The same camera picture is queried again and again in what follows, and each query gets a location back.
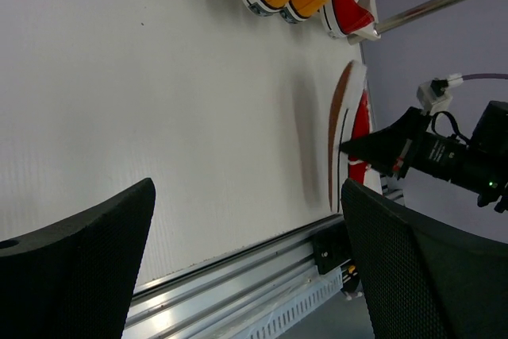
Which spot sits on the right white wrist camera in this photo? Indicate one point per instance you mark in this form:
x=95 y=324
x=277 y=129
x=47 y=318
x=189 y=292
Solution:
x=435 y=96

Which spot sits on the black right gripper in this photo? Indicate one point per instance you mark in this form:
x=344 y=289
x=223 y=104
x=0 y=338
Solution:
x=434 y=144

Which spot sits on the white slotted cable duct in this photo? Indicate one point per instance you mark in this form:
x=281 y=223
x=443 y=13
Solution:
x=301 y=303

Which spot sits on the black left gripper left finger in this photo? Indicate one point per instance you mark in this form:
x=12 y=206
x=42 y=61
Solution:
x=75 y=278

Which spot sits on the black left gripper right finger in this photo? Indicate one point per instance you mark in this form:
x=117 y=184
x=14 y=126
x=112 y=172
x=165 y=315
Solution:
x=423 y=278

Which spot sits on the aluminium mounting rail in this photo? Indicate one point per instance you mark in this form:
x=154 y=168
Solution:
x=221 y=298

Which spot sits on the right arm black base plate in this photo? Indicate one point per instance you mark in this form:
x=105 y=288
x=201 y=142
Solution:
x=332 y=248

